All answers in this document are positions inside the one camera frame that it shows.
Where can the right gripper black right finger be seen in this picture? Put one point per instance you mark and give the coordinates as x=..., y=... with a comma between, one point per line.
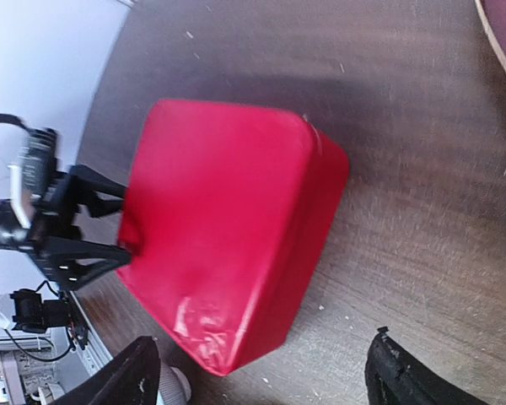
x=394, y=376

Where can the red square chocolate box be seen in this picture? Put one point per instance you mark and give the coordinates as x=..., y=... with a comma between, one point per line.
x=282, y=289

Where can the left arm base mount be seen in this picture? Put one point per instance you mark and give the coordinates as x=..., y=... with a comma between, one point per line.
x=43, y=308

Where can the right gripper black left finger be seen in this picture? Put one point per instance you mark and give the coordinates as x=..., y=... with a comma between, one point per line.
x=132, y=377

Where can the red square box lid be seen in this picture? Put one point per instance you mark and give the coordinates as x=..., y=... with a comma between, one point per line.
x=209, y=205

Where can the pale green ceramic bowl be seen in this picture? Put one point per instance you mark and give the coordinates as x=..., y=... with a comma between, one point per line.
x=174, y=387

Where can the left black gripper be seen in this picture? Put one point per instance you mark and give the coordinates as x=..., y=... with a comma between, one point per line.
x=72, y=264

